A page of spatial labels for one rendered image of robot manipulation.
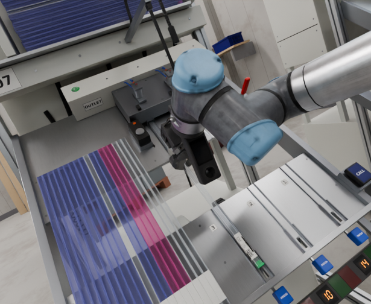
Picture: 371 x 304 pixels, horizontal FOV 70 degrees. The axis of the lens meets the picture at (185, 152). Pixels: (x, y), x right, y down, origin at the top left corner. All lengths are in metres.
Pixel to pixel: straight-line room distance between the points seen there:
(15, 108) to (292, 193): 0.90
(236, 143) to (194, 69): 0.12
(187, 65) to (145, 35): 0.57
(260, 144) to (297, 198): 0.34
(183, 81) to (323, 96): 0.21
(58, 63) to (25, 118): 0.25
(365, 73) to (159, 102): 0.54
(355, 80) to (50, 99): 0.91
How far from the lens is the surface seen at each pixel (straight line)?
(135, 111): 0.78
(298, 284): 1.15
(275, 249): 0.63
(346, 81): 0.44
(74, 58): 0.91
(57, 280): 0.64
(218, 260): 0.60
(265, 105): 0.42
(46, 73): 0.90
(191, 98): 0.40
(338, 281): 0.66
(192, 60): 0.40
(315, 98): 0.46
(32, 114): 1.06
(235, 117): 0.38
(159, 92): 0.83
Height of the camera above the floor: 1.13
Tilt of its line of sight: 12 degrees down
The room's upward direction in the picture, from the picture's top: 23 degrees counter-clockwise
